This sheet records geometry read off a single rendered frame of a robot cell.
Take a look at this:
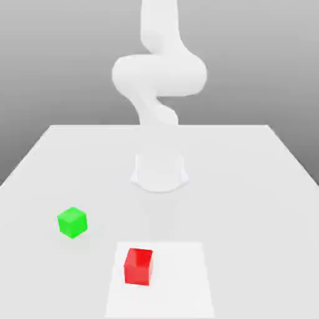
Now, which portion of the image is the small green cube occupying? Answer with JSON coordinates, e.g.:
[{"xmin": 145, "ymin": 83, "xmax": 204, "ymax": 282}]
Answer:
[{"xmin": 57, "ymin": 206, "xmax": 88, "ymax": 239}]

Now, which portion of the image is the small red cube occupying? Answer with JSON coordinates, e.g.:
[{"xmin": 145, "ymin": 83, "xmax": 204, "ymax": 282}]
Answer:
[{"xmin": 123, "ymin": 247, "xmax": 154, "ymax": 287}]

